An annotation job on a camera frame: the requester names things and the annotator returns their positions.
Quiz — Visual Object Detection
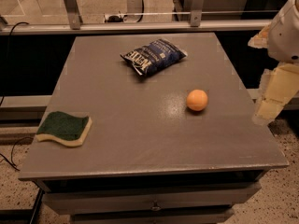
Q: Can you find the left metal bracket post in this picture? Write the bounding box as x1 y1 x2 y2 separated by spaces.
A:
64 0 82 30

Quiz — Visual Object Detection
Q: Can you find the right metal bracket post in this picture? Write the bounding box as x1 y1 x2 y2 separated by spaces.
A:
190 0 204 27

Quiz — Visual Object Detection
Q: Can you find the black cable on left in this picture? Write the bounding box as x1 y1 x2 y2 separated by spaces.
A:
0 21 34 172

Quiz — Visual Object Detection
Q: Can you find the metal drawer knob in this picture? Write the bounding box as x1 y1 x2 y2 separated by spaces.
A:
150 203 161 212

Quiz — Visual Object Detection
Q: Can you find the orange fruit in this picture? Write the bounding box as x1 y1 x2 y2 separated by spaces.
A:
186 90 208 111

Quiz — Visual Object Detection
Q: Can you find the metal bracket post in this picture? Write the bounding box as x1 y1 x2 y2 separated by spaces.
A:
64 0 82 30
190 0 204 27

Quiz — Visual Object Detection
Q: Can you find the horizontal metal rail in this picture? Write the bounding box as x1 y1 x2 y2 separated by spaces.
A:
13 20 271 35

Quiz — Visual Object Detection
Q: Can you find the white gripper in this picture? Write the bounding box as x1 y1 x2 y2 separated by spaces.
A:
248 0 299 124

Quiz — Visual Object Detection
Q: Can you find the green and yellow sponge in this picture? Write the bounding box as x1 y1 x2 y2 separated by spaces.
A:
36 111 93 147

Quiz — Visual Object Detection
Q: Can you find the grey drawer cabinet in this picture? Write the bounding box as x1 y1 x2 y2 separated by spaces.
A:
20 33 287 224

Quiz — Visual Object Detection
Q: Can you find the power strip on floor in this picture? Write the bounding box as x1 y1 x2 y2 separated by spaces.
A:
104 14 126 23

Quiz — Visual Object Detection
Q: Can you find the blue chip bag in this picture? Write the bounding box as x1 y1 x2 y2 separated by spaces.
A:
121 38 187 77

